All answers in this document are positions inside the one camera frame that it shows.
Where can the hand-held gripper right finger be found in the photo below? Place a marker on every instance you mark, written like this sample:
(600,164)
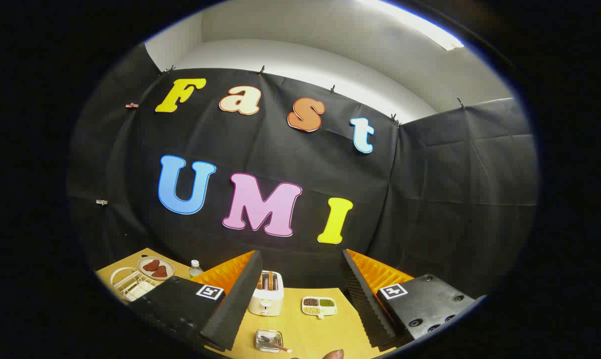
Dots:
(363,299)

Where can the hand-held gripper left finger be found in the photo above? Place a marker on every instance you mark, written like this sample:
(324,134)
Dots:
(240,299)

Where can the white divided dish with beans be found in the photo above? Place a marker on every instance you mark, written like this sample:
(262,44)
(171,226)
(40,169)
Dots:
(319,310)

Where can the small beige plate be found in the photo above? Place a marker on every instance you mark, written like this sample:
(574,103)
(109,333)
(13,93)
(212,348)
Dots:
(145,273)

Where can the white toaster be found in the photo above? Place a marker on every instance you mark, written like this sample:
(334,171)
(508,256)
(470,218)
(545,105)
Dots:
(265,301)

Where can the toasted bread slice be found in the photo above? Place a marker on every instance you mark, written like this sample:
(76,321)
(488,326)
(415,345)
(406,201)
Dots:
(263,281)
(271,280)

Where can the green label drink bottle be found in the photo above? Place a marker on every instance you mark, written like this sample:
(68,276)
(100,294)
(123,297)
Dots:
(196,270)

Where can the red sausage piece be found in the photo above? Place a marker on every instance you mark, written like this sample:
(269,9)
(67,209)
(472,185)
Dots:
(151,265)
(160,271)

